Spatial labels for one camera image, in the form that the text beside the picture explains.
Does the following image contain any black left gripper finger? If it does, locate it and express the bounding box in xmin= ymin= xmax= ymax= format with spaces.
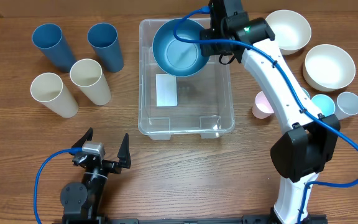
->
xmin=72 ymin=128 xmax=93 ymax=148
xmin=117 ymin=133 xmax=131 ymax=169

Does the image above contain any cream bowl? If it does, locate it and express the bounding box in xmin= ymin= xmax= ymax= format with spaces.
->
xmin=303 ymin=44 xmax=356 ymax=92
xmin=265 ymin=9 xmax=312 ymax=55

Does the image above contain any pink small cup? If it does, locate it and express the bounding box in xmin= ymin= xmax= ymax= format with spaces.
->
xmin=252 ymin=91 xmax=274 ymax=119

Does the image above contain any cream bowl front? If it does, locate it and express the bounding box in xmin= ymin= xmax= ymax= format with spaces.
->
xmin=303 ymin=44 xmax=356 ymax=92

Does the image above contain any light blue small cup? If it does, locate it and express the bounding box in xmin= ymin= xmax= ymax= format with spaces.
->
xmin=311 ymin=94 xmax=336 ymax=116

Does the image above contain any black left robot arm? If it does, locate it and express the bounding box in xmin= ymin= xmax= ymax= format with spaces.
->
xmin=60 ymin=128 xmax=131 ymax=223

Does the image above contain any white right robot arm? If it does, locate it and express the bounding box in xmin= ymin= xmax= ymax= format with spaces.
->
xmin=198 ymin=1 xmax=340 ymax=223

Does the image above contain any cream tall cup right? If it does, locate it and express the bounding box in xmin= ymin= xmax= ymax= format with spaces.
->
xmin=70 ymin=58 xmax=112 ymax=106

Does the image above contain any cream tall cup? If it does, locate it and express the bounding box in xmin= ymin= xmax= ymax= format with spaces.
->
xmin=70 ymin=58 xmax=112 ymax=106
xmin=30 ymin=72 xmax=79 ymax=118

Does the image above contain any cream tall cup front left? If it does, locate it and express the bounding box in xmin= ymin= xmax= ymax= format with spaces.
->
xmin=30 ymin=72 xmax=79 ymax=118

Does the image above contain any white label in bin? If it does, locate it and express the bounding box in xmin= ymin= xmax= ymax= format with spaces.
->
xmin=156 ymin=74 xmax=178 ymax=107

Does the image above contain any clear plastic storage bin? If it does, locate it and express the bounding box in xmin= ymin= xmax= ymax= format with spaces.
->
xmin=138 ymin=19 xmax=235 ymax=140

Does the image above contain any dark blue tall cup right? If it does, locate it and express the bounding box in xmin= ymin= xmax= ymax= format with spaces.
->
xmin=87 ymin=22 xmax=124 ymax=73

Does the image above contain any dark blue tall cup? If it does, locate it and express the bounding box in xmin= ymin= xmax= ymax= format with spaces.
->
xmin=32 ymin=23 xmax=76 ymax=73
xmin=87 ymin=22 xmax=124 ymax=73

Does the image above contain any dark blue tall cup left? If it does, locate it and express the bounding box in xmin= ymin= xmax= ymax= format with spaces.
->
xmin=32 ymin=23 xmax=76 ymax=73

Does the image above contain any grey small cup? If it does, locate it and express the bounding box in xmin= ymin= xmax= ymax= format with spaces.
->
xmin=334 ymin=91 xmax=358 ymax=120

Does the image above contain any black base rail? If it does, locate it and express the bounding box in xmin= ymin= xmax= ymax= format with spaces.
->
xmin=52 ymin=214 xmax=328 ymax=224

